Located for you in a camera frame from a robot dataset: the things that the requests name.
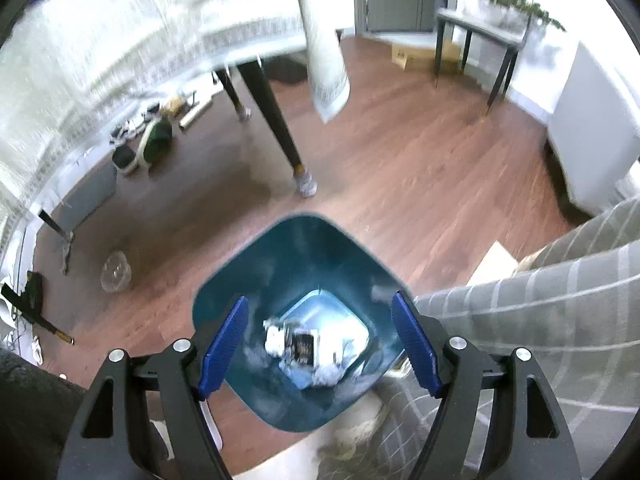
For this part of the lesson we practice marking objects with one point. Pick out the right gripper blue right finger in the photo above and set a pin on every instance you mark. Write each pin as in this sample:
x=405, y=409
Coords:
x=422, y=356

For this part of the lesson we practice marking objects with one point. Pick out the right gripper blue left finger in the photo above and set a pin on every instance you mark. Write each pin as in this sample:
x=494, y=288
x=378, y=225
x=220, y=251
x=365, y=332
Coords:
x=217, y=342

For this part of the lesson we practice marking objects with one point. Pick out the red white torn envelope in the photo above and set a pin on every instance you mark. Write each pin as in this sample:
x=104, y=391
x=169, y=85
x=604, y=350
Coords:
x=279, y=335

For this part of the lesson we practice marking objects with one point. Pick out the dark teal trash bin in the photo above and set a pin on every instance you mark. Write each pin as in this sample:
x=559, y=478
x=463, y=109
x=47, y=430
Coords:
x=307, y=270

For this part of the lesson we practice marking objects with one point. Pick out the beige patterned tablecloth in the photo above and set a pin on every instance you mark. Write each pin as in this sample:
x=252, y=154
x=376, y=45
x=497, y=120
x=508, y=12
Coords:
x=70, y=66

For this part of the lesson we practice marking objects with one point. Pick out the black remote control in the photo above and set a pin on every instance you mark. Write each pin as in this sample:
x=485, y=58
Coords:
x=303, y=349

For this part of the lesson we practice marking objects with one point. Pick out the grey checked round tablecloth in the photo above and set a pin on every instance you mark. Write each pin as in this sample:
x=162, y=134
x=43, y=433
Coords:
x=576, y=308

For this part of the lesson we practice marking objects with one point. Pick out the dark table leg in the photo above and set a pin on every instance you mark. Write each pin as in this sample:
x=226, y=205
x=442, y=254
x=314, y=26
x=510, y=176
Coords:
x=259, y=87

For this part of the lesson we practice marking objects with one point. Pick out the grey fuzzy clothing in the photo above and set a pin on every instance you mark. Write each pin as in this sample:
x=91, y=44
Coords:
x=37, y=410

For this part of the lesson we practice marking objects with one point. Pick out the green white shoe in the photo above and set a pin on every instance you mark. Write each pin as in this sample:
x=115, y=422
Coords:
x=155, y=142

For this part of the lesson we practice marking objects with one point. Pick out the cardboard box on floor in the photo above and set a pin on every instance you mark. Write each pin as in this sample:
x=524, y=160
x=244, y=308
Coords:
x=423, y=58

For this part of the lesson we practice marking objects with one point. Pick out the grey armchair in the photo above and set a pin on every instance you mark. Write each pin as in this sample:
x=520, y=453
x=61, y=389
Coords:
x=594, y=133

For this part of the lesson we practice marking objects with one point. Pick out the grey dining chair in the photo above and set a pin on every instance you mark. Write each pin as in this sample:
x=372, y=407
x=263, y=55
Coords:
x=498, y=47

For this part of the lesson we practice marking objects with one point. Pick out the potted green plant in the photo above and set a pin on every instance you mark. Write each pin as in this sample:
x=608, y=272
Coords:
x=530, y=9

